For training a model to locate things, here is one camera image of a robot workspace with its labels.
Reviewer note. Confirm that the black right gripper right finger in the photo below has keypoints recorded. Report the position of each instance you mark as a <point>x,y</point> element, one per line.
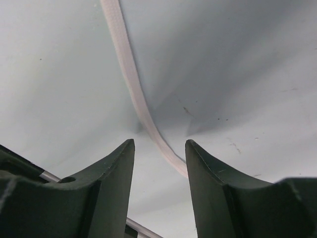
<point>228,203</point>

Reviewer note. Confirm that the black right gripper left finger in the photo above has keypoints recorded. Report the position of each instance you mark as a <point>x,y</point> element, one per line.
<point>91,203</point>

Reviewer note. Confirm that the white shoelace of sneaker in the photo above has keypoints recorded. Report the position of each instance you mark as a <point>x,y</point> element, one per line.
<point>117,28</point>

